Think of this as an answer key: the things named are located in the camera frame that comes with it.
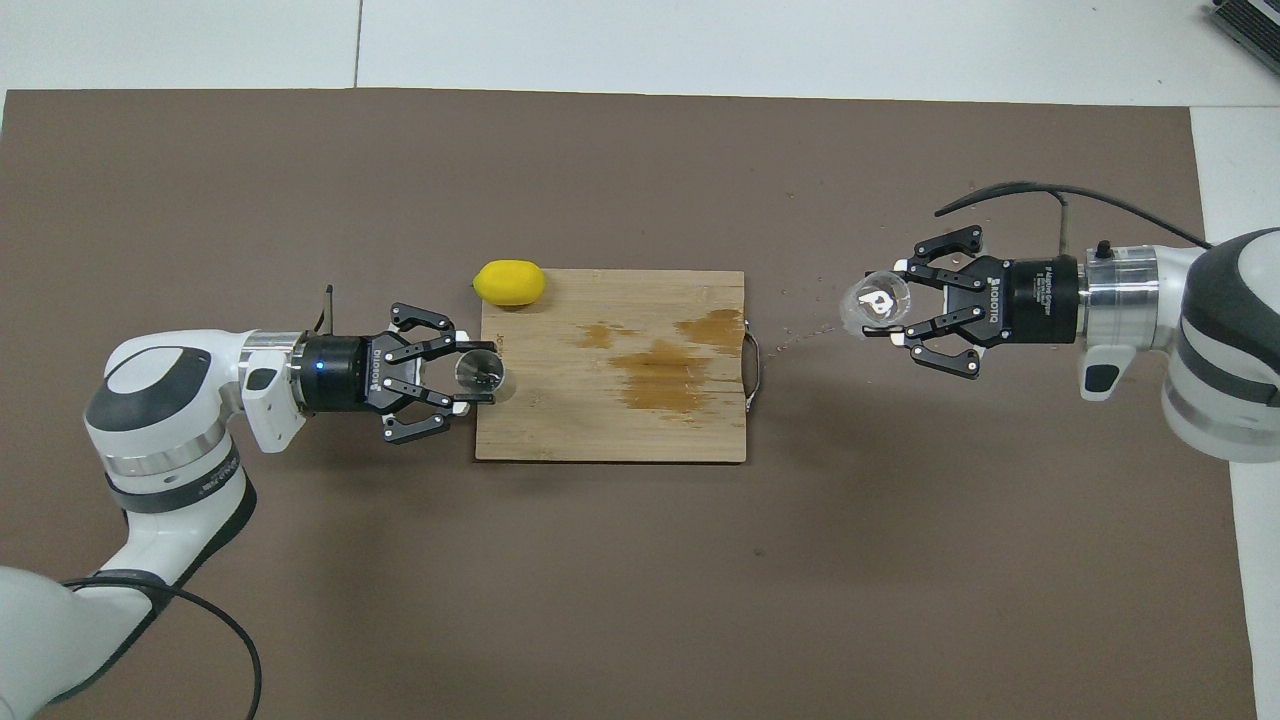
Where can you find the yellow lemon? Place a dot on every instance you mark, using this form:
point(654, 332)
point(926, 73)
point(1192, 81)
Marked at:
point(510, 282)

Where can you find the small clear glass cup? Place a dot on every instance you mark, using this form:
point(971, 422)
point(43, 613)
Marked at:
point(875, 303)

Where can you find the grey ribbed device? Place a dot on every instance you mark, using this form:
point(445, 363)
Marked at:
point(1255, 22)

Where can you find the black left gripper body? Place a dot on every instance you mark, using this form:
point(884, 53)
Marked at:
point(340, 373)

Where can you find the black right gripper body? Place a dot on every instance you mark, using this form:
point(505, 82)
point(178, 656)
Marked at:
point(1040, 300)

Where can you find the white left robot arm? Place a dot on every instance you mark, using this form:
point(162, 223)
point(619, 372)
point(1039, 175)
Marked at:
point(150, 470)

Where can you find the stained wooden cutting board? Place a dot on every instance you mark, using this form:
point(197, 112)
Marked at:
point(600, 420)

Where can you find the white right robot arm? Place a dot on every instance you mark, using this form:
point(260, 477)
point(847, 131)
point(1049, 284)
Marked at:
point(1220, 340)

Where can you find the steel double jigger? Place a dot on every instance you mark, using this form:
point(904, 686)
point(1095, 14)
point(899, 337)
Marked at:
point(480, 372)

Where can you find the brown table mat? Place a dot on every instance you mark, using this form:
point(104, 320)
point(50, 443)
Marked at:
point(500, 600)

